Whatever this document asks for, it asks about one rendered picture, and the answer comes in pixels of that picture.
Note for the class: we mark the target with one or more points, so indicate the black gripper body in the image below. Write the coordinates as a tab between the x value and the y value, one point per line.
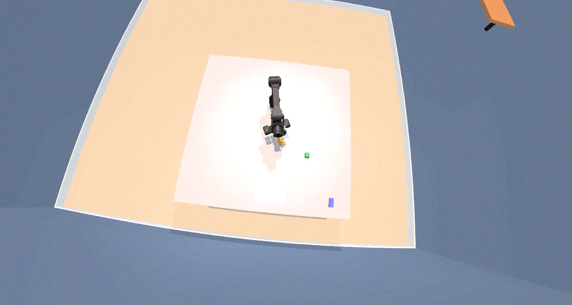
268	130

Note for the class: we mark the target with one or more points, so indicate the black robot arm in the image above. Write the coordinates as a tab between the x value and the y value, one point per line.
277	116

